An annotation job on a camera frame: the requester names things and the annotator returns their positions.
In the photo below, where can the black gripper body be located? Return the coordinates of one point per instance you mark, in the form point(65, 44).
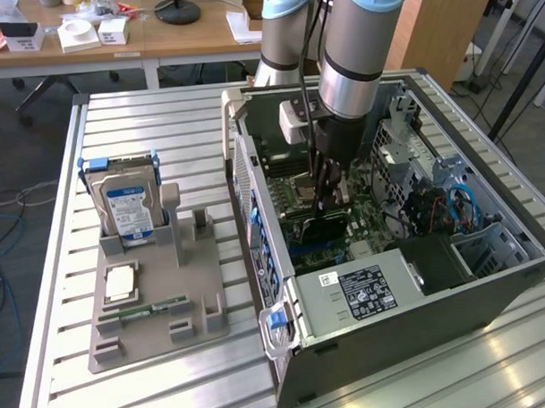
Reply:
point(339, 136)

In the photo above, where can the black graphics card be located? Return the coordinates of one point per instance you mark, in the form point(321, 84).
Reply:
point(325, 229)

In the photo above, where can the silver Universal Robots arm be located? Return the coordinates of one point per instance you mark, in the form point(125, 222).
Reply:
point(356, 40)

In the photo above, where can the CPU socket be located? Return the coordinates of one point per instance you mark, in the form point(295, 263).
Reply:
point(301, 188)

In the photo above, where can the green motherboard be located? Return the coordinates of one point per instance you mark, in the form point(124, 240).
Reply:
point(367, 223)

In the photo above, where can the perforated metal drive cage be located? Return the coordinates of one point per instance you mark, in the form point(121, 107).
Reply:
point(401, 177)

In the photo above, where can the blue expansion slot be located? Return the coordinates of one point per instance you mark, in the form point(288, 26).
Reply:
point(316, 247)

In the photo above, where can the grey power supply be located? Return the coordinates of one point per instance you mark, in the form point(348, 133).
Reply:
point(321, 310)

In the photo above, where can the white papers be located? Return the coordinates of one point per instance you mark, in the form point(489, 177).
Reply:
point(244, 32)

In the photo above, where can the case latch with blue tab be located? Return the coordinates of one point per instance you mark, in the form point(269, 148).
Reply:
point(276, 322)

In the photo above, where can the small white cabinet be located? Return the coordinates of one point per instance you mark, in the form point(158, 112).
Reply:
point(467, 67)

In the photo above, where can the cardboard box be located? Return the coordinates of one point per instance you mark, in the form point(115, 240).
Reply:
point(253, 5)

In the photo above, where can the black stand pole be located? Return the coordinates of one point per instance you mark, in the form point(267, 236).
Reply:
point(498, 126)

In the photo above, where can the open black PC case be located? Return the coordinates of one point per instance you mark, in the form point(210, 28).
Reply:
point(394, 343)

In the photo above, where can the grey disk bay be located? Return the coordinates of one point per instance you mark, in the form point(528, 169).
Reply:
point(493, 250)

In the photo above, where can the grey parts rack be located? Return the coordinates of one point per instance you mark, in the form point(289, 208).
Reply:
point(167, 279)

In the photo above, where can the hard disk with blue caddy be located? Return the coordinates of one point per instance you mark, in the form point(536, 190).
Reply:
point(127, 209)

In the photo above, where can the black lamp base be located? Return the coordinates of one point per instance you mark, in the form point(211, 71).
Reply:
point(177, 14)

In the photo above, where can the green RAM stick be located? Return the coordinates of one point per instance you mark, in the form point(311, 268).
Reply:
point(142, 310)

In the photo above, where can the silver CPU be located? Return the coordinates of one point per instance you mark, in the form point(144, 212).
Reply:
point(120, 283)

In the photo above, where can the plain white box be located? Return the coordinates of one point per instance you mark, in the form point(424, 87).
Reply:
point(114, 32)

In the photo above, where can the white box with round dish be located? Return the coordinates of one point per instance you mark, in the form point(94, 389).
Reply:
point(76, 41)

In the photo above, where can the wooden desk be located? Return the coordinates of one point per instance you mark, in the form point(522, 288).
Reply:
point(48, 59)

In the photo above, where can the black chair base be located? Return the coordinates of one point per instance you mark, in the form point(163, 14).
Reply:
point(31, 98)

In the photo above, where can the white box with black top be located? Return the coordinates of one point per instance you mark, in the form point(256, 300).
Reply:
point(25, 42)

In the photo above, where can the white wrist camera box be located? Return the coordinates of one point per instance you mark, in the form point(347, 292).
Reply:
point(292, 123)

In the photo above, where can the white table frame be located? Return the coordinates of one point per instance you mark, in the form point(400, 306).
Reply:
point(496, 35)

